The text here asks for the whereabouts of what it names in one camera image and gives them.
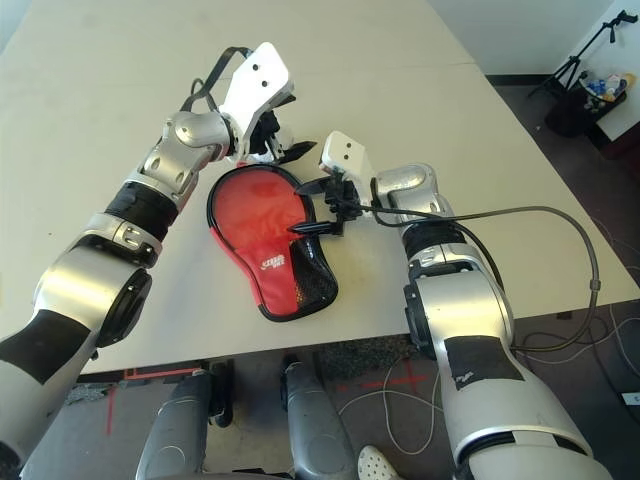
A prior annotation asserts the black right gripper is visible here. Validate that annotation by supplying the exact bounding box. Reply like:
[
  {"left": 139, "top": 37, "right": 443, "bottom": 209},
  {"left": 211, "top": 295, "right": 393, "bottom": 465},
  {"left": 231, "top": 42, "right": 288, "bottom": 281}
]
[{"left": 288, "top": 177, "right": 364, "bottom": 238}]

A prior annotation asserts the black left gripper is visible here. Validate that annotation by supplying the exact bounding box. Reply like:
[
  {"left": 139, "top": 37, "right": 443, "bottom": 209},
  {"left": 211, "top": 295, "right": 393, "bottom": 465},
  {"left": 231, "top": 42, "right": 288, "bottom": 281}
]
[{"left": 249, "top": 94, "right": 318, "bottom": 165}]

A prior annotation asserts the red black paddle case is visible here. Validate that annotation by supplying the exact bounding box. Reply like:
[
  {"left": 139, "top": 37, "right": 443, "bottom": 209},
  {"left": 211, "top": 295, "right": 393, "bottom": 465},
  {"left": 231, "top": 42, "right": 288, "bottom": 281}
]
[{"left": 205, "top": 160, "right": 341, "bottom": 323}]

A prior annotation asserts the dark speckled foam mat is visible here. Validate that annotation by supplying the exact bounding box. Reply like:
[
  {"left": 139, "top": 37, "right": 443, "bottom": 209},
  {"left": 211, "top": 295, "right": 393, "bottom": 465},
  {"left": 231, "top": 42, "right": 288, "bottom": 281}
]
[{"left": 318, "top": 333, "right": 417, "bottom": 382}]

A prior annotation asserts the grey robot right leg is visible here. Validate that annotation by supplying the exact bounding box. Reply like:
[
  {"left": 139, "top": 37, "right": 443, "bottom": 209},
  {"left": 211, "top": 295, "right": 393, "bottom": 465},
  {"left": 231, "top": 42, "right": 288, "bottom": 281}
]
[{"left": 281, "top": 363, "right": 359, "bottom": 480}]

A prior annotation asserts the grey robot leg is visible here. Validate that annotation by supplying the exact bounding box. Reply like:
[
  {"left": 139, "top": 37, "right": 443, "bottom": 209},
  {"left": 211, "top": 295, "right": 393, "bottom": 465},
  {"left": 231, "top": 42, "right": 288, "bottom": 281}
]
[
  {"left": 281, "top": 363, "right": 359, "bottom": 480},
  {"left": 135, "top": 371, "right": 212, "bottom": 480}
]

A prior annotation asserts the white perforated clog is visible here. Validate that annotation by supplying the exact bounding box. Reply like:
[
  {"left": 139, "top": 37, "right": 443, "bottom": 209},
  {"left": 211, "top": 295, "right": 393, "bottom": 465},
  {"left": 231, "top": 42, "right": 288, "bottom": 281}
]
[{"left": 356, "top": 445, "right": 397, "bottom": 480}]

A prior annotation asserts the grey robot left leg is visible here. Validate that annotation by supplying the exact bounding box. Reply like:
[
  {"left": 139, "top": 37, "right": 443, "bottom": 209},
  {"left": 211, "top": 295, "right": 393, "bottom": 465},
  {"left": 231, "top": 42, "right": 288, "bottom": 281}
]
[{"left": 135, "top": 371, "right": 212, "bottom": 480}]

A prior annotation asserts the black bin with items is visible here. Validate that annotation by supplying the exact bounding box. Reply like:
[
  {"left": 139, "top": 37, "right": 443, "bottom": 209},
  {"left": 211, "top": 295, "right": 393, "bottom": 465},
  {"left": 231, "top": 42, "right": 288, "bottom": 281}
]
[{"left": 543, "top": 71, "right": 630, "bottom": 140}]

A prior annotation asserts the black tripod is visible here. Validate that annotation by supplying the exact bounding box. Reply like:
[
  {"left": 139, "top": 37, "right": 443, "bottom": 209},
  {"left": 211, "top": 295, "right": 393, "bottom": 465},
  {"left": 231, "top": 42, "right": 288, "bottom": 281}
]
[{"left": 528, "top": 8, "right": 640, "bottom": 100}]

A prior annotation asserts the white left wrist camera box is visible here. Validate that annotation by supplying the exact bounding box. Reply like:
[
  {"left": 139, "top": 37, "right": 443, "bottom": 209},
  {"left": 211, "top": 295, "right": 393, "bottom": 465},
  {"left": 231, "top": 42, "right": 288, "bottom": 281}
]
[{"left": 219, "top": 41, "right": 297, "bottom": 162}]

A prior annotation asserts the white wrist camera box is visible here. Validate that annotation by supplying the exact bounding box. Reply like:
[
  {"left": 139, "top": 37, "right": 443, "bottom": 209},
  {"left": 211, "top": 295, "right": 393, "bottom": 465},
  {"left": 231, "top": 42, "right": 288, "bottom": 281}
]
[
  {"left": 317, "top": 130, "right": 374, "bottom": 189},
  {"left": 219, "top": 41, "right": 297, "bottom": 162}
]

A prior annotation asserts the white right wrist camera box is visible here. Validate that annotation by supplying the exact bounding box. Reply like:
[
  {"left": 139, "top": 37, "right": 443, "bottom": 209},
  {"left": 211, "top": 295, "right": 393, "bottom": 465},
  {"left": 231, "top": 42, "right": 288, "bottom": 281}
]
[{"left": 317, "top": 130, "right": 374, "bottom": 189}]

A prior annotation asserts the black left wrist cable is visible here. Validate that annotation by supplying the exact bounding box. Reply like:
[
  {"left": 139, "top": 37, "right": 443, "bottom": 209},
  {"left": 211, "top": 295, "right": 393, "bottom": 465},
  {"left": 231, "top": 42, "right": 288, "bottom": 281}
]
[{"left": 179, "top": 45, "right": 252, "bottom": 115}]

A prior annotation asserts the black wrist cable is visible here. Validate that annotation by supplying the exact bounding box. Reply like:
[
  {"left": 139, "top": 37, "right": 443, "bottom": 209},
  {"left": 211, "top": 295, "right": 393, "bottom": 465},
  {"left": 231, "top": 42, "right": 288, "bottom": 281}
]
[
  {"left": 348, "top": 198, "right": 602, "bottom": 352},
  {"left": 179, "top": 45, "right": 252, "bottom": 115}
]

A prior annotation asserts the white floor cable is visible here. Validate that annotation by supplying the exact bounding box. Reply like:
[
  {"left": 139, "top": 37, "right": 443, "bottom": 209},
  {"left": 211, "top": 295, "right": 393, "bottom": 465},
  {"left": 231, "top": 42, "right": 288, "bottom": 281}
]
[
  {"left": 513, "top": 298, "right": 640, "bottom": 397},
  {"left": 338, "top": 356, "right": 452, "bottom": 452}
]

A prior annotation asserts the black upright post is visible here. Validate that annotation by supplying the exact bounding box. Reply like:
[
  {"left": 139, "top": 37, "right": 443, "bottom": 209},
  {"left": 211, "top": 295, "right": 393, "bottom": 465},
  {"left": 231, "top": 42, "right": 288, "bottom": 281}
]
[{"left": 206, "top": 358, "right": 236, "bottom": 428}]

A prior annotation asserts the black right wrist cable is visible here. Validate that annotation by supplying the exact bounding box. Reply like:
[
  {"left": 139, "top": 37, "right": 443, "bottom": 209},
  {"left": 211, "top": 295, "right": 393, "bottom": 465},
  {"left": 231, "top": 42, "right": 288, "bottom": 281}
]
[{"left": 348, "top": 198, "right": 602, "bottom": 352}]

